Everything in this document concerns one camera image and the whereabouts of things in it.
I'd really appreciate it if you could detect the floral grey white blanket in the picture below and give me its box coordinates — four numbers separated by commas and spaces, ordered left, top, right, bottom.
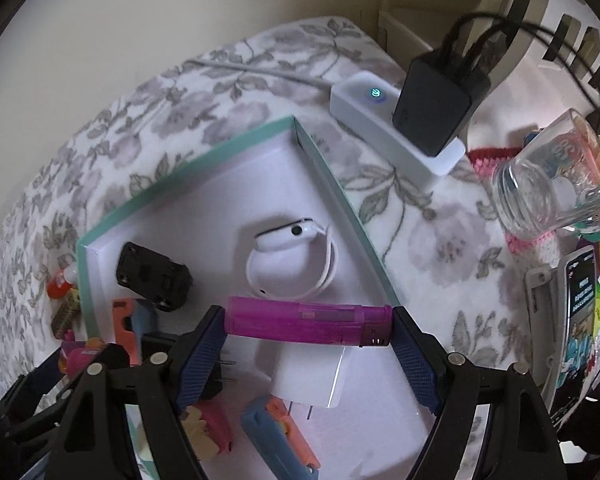
0, 17, 532, 392

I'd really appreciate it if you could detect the gold patterned lighter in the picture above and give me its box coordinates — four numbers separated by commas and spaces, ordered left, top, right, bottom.
50, 288, 81, 339

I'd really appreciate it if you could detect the smartphone in stand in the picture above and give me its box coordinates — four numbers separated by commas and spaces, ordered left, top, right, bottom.
524, 246, 600, 427

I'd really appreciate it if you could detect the white power strip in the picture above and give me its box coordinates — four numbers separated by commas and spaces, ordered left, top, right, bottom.
328, 70, 467, 178

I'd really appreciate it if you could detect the clear glass jar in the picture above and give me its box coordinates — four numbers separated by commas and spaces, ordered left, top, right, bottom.
491, 108, 600, 240

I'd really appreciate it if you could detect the large coral blue toy knife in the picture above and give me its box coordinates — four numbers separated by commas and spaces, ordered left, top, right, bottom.
112, 298, 158, 365

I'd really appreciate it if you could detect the cream shelf unit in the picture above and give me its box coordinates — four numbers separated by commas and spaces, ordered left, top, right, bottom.
377, 0, 600, 101

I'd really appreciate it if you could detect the pink watch band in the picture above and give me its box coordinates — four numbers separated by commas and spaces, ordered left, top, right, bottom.
197, 400, 234, 454

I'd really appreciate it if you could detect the white watch band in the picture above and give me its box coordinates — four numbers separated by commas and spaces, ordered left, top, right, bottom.
245, 218, 339, 301

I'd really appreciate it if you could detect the teal rimmed white tray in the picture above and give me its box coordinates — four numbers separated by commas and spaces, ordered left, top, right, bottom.
76, 117, 432, 479

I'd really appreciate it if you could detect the red glue bottle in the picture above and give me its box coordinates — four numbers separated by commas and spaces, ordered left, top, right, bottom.
46, 262, 78, 299

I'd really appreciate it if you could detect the pink yellow small toy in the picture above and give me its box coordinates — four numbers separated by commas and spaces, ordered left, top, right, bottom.
58, 330, 106, 379

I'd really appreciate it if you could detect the cream plastic clip stand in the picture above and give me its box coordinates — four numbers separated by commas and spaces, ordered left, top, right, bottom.
182, 406, 220, 460

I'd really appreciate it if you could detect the small orange blue toy knife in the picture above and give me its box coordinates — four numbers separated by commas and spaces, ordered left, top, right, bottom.
240, 394, 321, 480

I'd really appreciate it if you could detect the magenta lighter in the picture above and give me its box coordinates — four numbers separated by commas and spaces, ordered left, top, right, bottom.
224, 296, 392, 347

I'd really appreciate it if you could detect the black toy car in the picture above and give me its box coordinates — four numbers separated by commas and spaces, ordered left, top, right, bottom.
116, 242, 193, 312

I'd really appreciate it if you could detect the black wall charger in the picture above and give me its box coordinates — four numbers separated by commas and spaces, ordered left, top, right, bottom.
139, 331, 236, 403

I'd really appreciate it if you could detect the black plugged power adapter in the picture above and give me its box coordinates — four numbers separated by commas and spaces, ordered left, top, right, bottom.
392, 50, 491, 157

